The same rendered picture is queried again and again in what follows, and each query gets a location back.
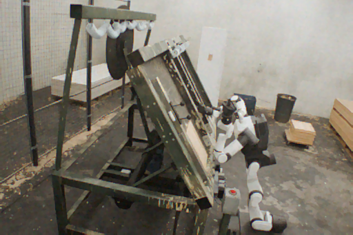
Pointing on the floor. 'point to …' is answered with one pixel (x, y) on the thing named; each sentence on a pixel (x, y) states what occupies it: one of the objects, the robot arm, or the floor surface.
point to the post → (224, 224)
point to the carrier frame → (136, 195)
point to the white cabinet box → (212, 60)
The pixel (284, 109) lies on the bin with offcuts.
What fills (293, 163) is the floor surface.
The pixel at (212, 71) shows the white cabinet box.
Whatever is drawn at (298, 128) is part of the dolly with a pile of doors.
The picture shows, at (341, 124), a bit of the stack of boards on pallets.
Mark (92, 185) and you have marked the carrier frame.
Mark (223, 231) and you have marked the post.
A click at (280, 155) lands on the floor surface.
